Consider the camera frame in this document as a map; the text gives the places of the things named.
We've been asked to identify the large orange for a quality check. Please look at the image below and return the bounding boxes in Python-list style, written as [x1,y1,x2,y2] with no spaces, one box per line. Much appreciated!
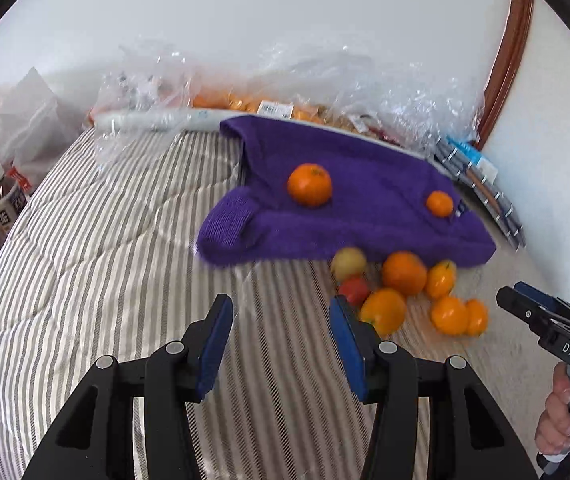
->
[286,164,333,208]

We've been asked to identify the green-yellow round fruit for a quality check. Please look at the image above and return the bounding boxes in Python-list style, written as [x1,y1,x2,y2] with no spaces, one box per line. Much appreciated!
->
[331,247,367,283]

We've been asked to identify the white plastic bag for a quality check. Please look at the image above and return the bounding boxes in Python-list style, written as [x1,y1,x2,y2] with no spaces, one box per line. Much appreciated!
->
[0,68,84,194]

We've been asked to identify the clear plastic fruit bags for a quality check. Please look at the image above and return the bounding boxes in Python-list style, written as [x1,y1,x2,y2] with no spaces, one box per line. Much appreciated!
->
[88,37,485,168]

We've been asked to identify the medium orange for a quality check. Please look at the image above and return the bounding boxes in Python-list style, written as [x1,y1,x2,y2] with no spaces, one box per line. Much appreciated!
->
[381,252,427,297]

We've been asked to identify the small orange with stem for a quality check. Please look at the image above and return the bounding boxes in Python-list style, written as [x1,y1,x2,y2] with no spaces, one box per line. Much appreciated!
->
[425,191,454,218]

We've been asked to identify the purple towel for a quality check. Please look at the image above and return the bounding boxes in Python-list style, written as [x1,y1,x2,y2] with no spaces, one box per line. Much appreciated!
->
[196,115,496,268]

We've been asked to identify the oblong orange fruit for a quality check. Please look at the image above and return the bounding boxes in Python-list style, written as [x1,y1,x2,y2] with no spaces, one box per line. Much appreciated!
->
[465,299,489,337]
[430,296,468,336]

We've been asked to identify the oblong orange fruit right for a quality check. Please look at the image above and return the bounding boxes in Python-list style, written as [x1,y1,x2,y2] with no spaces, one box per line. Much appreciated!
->
[465,299,489,337]

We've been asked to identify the leftmost orange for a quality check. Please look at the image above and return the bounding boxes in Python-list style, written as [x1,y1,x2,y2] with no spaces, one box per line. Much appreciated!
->
[359,288,407,338]

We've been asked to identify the folded grey checked cloth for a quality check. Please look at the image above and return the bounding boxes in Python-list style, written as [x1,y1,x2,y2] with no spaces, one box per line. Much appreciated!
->
[434,138,526,250]

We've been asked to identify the brown wooden door frame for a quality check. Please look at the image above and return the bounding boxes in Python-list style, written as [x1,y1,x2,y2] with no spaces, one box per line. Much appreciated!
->
[475,0,535,150]

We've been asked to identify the blue white tissue box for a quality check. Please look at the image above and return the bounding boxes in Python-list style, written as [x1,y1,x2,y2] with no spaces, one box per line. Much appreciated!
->
[447,136,499,183]

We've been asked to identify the person's right hand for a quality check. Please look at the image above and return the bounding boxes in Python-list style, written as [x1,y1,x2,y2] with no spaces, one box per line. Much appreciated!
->
[535,362,570,455]

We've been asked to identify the striped quilt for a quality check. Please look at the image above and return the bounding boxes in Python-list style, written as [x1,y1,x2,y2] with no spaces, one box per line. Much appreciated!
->
[0,127,566,480]

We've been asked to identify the small red fruit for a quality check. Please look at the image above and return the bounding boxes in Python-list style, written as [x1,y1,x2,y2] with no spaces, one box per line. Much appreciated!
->
[337,275,371,309]

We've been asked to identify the plastic bottle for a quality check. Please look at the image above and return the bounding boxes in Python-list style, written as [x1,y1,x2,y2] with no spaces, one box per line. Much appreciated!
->
[0,164,28,233]

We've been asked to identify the small orange front left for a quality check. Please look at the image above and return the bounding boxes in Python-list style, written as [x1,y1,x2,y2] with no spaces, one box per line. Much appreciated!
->
[424,260,458,300]

